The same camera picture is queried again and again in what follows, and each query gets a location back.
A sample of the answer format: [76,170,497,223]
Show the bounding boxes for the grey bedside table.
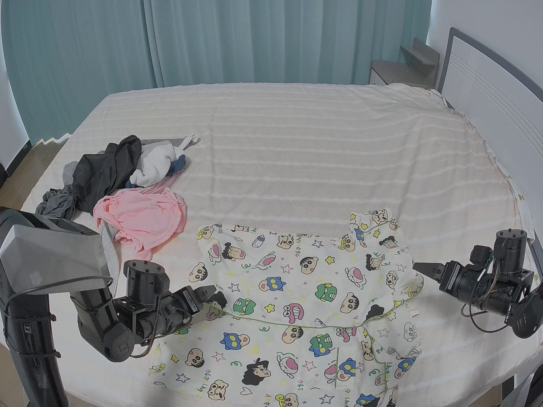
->
[370,37,439,89]

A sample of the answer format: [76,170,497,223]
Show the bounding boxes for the dark blue garment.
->
[163,154,187,177]

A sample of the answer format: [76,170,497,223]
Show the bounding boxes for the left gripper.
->
[146,286,228,339]

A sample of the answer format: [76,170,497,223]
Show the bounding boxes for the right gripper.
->
[412,260,488,310]

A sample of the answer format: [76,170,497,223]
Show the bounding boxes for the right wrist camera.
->
[470,245,494,270]

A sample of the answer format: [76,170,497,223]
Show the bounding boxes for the bed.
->
[17,26,543,407]

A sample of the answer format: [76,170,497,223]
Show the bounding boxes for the white garment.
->
[129,133,201,187]

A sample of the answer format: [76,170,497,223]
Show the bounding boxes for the pink garment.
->
[93,186,187,265]

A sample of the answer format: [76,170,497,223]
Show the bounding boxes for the dark grey garment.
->
[35,185,79,221]

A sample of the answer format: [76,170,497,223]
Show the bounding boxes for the blue-green curtain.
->
[142,0,435,88]
[0,0,164,145]

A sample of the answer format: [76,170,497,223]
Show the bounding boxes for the white printed pyjama top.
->
[148,206,425,407]

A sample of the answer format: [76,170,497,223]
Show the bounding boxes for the black cable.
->
[462,306,510,334]

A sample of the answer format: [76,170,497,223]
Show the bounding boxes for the pale grey knitted garment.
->
[100,223,121,285]

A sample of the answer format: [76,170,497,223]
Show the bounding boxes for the black garment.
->
[72,134,143,215]

